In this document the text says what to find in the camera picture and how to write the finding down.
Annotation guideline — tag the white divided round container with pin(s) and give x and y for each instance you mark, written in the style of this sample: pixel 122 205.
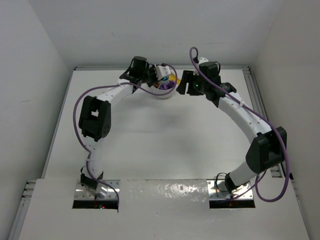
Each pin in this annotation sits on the white divided round container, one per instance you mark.
pixel 161 93

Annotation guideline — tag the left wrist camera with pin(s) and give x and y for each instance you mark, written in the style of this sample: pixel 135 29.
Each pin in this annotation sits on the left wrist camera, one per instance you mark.
pixel 162 71

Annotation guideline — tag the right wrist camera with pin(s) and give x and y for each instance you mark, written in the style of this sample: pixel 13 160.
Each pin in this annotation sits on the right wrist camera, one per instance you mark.
pixel 202 60

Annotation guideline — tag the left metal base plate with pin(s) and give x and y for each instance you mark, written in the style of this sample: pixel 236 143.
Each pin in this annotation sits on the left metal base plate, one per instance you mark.
pixel 85 193

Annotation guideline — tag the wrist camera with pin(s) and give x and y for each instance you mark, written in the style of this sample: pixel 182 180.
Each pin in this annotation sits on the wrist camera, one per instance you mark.
pixel 202 60
pixel 162 71

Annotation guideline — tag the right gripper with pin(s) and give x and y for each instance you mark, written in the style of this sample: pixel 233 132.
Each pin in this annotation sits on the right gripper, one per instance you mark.
pixel 189 83

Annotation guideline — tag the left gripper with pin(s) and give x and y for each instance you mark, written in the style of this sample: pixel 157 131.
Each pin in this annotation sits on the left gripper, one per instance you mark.
pixel 152 78

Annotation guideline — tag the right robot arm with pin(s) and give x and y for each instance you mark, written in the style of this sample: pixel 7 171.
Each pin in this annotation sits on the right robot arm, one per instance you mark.
pixel 266 145

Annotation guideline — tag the long yellow lego plate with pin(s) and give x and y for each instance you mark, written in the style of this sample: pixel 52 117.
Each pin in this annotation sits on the long yellow lego plate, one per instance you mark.
pixel 173 79

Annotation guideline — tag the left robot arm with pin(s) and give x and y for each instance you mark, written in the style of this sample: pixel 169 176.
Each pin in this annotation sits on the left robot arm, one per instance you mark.
pixel 95 117

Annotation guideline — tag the purple butterfly wing lego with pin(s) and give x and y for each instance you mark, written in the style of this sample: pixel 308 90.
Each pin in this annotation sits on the purple butterfly wing lego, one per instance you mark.
pixel 167 86

